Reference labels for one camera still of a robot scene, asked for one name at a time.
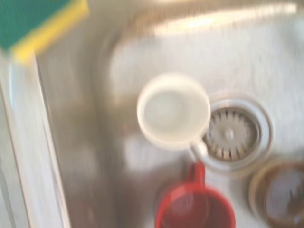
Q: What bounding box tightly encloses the red plastic cup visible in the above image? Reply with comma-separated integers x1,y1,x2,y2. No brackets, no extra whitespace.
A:
153,161,237,228

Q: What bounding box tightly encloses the stainless steel double sink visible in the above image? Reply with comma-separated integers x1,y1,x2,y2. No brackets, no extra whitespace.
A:
0,0,304,228

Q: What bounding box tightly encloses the brown bowl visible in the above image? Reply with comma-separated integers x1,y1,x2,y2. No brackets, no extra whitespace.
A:
248,160,304,228

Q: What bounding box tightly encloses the white ceramic cup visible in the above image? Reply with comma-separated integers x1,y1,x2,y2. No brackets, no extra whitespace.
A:
136,72,212,165

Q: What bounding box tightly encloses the metal drain strainer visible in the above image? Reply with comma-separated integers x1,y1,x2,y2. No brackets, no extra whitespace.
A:
201,93,274,173

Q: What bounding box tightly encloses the green and yellow sponge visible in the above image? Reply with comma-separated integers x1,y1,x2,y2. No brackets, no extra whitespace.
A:
0,0,90,64

